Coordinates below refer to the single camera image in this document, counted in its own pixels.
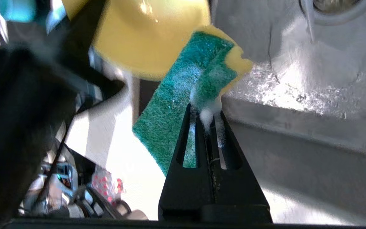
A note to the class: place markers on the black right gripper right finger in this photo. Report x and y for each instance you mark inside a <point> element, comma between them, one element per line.
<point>237,190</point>

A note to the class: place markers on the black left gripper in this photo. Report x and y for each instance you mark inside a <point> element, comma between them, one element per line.
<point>84,63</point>

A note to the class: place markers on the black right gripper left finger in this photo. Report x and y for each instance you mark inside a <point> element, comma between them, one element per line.
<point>183,190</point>

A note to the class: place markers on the yellow plastic bowl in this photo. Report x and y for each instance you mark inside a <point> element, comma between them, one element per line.
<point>151,38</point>

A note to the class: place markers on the yellow sponge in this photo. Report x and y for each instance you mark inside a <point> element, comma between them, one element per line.
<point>176,111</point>

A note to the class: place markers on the teal plastic bowl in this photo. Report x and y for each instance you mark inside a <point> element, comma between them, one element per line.
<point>17,9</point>

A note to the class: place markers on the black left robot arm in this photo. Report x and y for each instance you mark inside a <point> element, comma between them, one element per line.
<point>14,127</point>

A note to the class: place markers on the grey black robot base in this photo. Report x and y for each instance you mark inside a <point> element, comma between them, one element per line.
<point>62,190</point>

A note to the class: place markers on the stainless steel sink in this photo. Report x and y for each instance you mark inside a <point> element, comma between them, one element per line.
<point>313,143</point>

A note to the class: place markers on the round metal sink drain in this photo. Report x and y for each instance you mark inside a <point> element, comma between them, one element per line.
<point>338,12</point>

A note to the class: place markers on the clear bottle red label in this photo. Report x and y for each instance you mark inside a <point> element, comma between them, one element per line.
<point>106,187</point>

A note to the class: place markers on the running water stream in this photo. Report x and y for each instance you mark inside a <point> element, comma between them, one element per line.
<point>310,25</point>

